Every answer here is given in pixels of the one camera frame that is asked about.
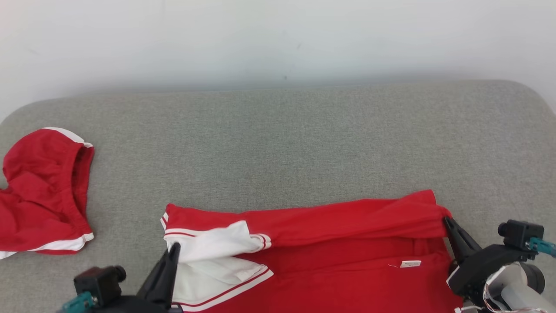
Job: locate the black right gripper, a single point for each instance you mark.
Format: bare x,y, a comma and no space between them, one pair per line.
478,269

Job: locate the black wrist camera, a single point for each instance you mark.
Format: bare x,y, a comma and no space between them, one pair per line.
521,237
97,284

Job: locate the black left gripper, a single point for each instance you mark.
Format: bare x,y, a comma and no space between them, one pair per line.
130,306

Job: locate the red shorts with white trim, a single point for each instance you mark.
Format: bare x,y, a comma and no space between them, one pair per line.
43,191

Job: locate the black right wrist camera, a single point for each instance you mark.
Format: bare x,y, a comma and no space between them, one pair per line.
521,237

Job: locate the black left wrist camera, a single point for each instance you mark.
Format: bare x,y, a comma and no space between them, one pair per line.
97,284

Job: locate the red shirt with white sleeves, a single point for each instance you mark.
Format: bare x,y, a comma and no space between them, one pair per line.
347,261

